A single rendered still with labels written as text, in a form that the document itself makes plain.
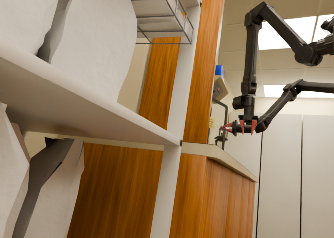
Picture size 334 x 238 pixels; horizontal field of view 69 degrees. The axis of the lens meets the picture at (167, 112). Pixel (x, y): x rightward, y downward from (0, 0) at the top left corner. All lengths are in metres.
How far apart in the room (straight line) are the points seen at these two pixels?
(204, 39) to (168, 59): 0.28
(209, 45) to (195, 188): 1.10
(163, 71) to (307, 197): 3.46
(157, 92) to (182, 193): 0.97
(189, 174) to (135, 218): 0.24
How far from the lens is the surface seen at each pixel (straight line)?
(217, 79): 1.66
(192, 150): 0.82
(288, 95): 1.85
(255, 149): 4.64
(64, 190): 0.66
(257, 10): 1.46
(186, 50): 0.76
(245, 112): 1.37
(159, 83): 1.69
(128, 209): 0.91
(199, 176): 0.81
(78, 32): 0.46
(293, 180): 4.59
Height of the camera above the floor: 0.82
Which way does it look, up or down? 14 degrees up
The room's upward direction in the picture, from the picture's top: 9 degrees clockwise
